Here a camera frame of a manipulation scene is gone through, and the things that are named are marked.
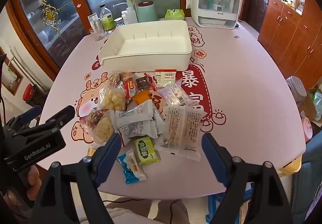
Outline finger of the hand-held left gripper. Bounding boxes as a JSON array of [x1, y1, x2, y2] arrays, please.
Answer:
[[11, 105, 76, 137], [5, 105, 42, 128]]

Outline red lid jar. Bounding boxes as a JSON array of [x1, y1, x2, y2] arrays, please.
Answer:
[[22, 83, 49, 107]]

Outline blue snack packet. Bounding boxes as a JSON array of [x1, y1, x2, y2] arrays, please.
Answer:
[[116, 150, 147, 185]]

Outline cream barcode snack packet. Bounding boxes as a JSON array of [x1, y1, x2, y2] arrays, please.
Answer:
[[154, 69, 177, 89]]

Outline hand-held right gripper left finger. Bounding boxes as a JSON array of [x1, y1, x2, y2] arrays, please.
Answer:
[[30, 133, 122, 224]]

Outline teal cloth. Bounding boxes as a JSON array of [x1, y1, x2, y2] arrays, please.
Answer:
[[293, 128, 322, 224]]

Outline white trash bin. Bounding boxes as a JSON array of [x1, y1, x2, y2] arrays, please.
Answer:
[[285, 76, 309, 107]]

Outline clear rice cake packet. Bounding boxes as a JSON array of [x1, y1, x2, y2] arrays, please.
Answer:
[[154, 104, 208, 162]]

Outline pink plastic container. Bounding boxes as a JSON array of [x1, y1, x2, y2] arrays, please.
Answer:
[[301, 116, 314, 143]]

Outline purple white snack packet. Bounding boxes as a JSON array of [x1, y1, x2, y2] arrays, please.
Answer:
[[156, 81, 192, 108]]

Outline green snack packet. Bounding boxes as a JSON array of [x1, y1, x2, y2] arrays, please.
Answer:
[[133, 136, 161, 165]]

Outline cardboard box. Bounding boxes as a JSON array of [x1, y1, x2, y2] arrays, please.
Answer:
[[300, 87, 322, 121]]

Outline green tissue pack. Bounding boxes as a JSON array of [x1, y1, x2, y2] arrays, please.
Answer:
[[164, 9, 186, 20]]

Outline glass cabinet door gold ornament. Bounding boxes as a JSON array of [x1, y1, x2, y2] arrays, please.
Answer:
[[5, 0, 92, 81]]

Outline mint green canister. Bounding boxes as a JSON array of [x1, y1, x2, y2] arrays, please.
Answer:
[[137, 1, 158, 23]]

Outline white squeeze bottle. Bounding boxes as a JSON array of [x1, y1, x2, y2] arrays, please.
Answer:
[[125, 3, 139, 25]]

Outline white blue carton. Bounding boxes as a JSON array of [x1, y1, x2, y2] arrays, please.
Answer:
[[87, 13, 100, 31]]

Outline orange snack packet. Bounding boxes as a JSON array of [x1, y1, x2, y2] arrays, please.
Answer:
[[131, 89, 153, 107]]

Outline white plastic bin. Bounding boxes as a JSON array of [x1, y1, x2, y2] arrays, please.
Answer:
[[96, 20, 193, 74]]

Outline blue plastic stool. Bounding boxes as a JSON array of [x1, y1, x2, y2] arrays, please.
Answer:
[[205, 181, 254, 224]]

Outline white lidded storage cabinet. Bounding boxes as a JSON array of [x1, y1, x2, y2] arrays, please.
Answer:
[[186, 0, 249, 30]]

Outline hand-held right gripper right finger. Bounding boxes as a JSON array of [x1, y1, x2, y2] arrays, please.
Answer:
[[201, 133, 293, 224]]

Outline green label clear bottle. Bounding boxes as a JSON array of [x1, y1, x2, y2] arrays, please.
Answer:
[[100, 4, 116, 34]]

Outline brown dried fruit packet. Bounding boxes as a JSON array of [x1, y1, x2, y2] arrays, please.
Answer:
[[109, 71, 127, 88]]

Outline thin black cable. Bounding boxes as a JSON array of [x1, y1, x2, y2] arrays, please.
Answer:
[[103, 199, 182, 224]]

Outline red snack packet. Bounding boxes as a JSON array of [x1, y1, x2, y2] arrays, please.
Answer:
[[123, 77, 138, 99]]

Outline yellow plastic stool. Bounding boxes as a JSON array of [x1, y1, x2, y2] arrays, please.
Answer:
[[278, 155, 303, 177]]

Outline person's left hand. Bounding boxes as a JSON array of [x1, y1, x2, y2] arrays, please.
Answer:
[[2, 164, 42, 209]]

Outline grey white snack packet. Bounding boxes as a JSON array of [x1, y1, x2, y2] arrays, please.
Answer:
[[118, 116, 165, 148], [110, 100, 154, 129]]

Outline dark brown cake packet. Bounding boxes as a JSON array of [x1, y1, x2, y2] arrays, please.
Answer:
[[134, 76, 152, 92]]

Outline puffed rice ball packet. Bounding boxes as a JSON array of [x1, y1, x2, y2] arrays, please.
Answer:
[[91, 111, 116, 144], [99, 85, 127, 112]]

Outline brown wooden cabinet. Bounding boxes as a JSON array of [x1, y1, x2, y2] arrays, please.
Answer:
[[258, 0, 322, 94]]

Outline glass cup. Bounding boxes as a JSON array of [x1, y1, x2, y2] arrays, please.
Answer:
[[89, 27, 106, 42]]

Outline wooden wall niche frame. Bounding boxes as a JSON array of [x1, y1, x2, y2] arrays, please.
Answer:
[[1, 63, 24, 95]]

